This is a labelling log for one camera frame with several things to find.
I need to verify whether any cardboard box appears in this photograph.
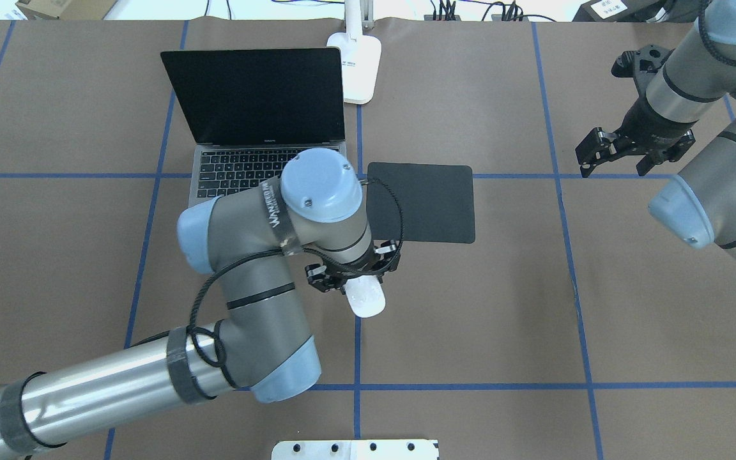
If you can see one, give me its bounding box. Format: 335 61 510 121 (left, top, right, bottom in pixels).
15 0 118 20

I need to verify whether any black mouse pad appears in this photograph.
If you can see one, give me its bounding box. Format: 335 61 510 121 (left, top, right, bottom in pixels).
366 161 476 244

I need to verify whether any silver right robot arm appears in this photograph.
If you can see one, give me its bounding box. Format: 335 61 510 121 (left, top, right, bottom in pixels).
575 1 736 261

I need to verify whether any black labelled box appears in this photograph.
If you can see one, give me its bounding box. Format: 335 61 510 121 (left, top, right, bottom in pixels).
572 1 667 22

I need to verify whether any black power strip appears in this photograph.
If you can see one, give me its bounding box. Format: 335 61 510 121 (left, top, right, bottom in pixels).
423 1 532 22

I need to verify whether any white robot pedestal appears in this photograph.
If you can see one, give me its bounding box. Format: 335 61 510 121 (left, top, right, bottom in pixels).
271 439 441 459

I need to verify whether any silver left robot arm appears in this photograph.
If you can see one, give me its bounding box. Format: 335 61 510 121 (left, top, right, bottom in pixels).
0 148 401 459

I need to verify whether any grey laptop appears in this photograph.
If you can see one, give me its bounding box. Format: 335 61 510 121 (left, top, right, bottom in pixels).
160 47 346 207

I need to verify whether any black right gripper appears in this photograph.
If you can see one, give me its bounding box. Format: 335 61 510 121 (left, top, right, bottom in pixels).
575 99 696 178

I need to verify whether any white desk lamp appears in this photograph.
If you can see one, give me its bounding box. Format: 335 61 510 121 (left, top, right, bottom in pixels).
326 1 381 105

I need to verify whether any white computer mouse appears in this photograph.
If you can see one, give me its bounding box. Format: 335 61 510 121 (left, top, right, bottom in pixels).
344 275 386 318

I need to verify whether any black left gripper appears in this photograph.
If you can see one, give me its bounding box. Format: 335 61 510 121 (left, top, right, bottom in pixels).
305 240 401 295

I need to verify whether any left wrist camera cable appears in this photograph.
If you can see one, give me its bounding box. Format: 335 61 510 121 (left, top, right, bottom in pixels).
189 176 404 371

